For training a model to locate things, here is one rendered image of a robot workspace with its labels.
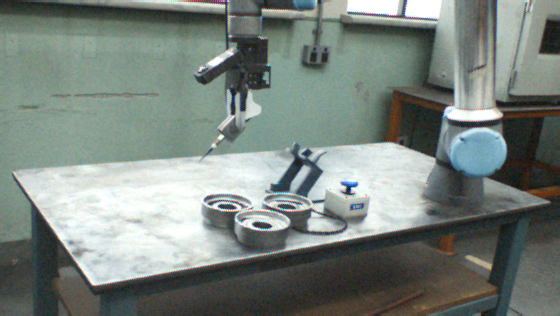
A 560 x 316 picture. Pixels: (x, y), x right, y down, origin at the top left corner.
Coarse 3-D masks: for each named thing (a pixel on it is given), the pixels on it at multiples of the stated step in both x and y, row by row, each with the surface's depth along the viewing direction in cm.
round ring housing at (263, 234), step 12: (240, 216) 119; (252, 216) 121; (264, 216) 121; (276, 216) 121; (240, 228) 113; (252, 228) 112; (264, 228) 119; (276, 228) 116; (288, 228) 115; (240, 240) 115; (252, 240) 112; (264, 240) 112; (276, 240) 113
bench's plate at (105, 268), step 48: (384, 144) 203; (48, 192) 130; (96, 192) 133; (144, 192) 136; (192, 192) 139; (240, 192) 143; (384, 192) 153; (96, 240) 110; (144, 240) 112; (192, 240) 114; (288, 240) 119; (336, 240) 121; (96, 288) 95
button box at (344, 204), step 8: (328, 192) 136; (336, 192) 135; (344, 192) 135; (352, 192) 135; (360, 192) 137; (328, 200) 136; (336, 200) 134; (344, 200) 132; (352, 200) 133; (360, 200) 134; (368, 200) 135; (328, 208) 137; (336, 208) 134; (344, 208) 132; (352, 208) 133; (360, 208) 135; (344, 216) 133; (352, 216) 134
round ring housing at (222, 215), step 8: (208, 200) 127; (240, 200) 128; (248, 200) 127; (208, 208) 120; (216, 208) 120; (224, 208) 127; (232, 208) 126; (240, 208) 124; (248, 208) 121; (208, 216) 121; (216, 216) 120; (224, 216) 119; (232, 216) 120; (208, 224) 122; (216, 224) 121; (224, 224) 121; (232, 224) 121
